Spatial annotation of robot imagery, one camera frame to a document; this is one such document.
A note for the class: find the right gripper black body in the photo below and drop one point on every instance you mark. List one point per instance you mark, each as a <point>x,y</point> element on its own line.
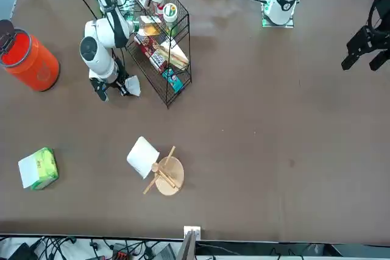
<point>121,72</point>

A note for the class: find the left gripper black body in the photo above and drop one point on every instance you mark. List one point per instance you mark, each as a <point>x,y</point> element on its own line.
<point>368,39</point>

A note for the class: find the white tissue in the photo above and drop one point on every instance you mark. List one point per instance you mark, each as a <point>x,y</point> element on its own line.
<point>133,86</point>

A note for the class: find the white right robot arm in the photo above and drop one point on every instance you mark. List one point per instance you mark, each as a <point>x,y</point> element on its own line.
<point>97,56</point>

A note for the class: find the orange round bin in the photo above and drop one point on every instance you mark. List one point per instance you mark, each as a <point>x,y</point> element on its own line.
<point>33,65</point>

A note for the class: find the green tissue pack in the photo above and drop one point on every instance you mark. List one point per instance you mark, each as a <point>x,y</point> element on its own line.
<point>45,165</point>

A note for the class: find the red patterned snack box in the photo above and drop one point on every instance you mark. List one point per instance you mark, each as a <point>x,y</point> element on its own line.
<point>144,44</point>

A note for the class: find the red Walkers cookie box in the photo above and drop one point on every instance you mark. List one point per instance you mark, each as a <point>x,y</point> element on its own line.
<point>158,61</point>

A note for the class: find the teal snack packet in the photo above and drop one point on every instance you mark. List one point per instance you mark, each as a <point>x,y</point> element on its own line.
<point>172,79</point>

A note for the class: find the white mug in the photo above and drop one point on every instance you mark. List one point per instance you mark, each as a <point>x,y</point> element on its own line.
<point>141,156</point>

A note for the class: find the white cup green orange lid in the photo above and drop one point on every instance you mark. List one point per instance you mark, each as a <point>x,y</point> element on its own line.
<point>170,11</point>

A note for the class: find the wooden mug tree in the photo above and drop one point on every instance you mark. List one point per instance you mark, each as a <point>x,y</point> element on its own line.
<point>169,174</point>

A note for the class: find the red black plug block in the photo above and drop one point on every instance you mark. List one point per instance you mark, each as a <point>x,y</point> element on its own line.
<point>120,252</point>

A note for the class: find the grey power adapter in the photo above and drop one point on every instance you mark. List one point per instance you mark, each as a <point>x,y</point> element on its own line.
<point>164,252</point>

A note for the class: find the aluminium arm base plate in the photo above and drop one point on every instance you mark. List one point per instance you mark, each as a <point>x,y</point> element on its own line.
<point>265,24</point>

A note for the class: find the aluminium profile post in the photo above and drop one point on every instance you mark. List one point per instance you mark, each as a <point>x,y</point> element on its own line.
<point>192,241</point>

